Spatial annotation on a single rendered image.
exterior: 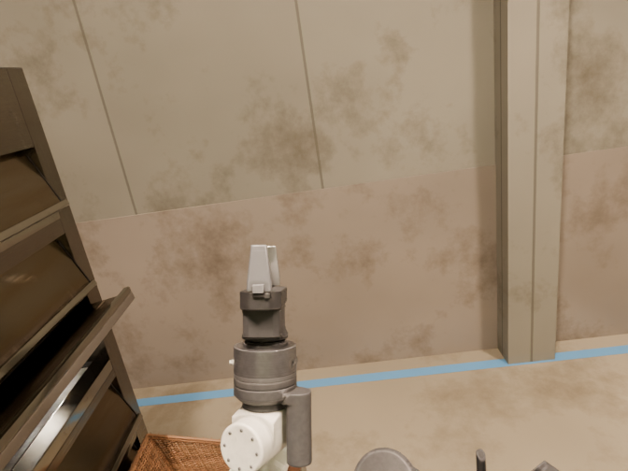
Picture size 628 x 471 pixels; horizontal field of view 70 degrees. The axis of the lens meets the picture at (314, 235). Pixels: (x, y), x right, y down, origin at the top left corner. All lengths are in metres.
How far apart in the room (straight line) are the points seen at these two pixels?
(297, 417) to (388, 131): 2.27
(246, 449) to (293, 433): 0.06
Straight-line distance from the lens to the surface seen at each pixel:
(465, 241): 3.02
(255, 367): 0.62
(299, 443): 0.65
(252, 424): 0.63
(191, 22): 2.81
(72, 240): 1.56
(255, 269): 0.58
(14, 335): 1.29
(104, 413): 1.69
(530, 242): 2.95
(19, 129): 1.47
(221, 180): 2.85
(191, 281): 3.12
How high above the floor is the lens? 1.96
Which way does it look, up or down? 20 degrees down
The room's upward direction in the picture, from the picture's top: 9 degrees counter-clockwise
